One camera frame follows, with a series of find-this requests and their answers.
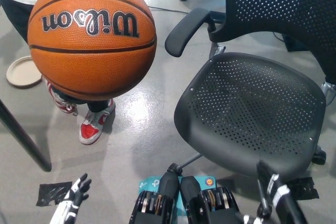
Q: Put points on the beige paper plate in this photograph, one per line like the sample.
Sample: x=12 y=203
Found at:
x=21 y=74

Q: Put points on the person red white sneaker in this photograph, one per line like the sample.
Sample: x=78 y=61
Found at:
x=92 y=129
x=63 y=104

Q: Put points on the person left red white sneaker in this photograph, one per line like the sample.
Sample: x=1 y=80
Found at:
x=92 y=129

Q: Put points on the black perforated office chair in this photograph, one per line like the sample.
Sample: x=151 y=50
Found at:
x=249 y=108

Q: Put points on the black tape patch on floor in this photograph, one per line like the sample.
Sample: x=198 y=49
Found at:
x=52 y=193
x=304 y=188

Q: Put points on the black slanted table leg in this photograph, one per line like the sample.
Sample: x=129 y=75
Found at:
x=26 y=140

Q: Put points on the person right red white sneaker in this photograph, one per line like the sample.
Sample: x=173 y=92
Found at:
x=63 y=104

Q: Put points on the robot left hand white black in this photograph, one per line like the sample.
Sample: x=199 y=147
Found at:
x=76 y=195

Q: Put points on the robot body left black block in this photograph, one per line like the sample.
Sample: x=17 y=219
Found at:
x=147 y=216

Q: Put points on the teal TP-Link box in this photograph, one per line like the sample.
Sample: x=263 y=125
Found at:
x=149 y=183

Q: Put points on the orange Wilson basketball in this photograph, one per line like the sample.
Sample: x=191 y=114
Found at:
x=92 y=58

